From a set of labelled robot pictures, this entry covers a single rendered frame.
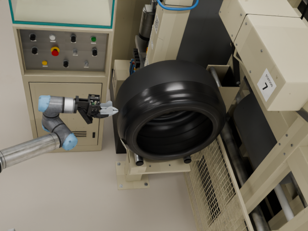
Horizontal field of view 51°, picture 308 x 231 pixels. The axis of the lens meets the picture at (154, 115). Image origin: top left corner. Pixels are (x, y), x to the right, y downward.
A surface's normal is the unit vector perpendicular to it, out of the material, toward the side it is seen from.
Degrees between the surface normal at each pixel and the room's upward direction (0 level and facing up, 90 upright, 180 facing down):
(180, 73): 1
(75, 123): 90
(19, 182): 0
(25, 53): 90
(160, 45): 90
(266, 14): 0
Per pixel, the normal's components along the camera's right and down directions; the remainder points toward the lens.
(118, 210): 0.18, -0.64
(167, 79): -0.11, -0.61
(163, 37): 0.16, 0.77
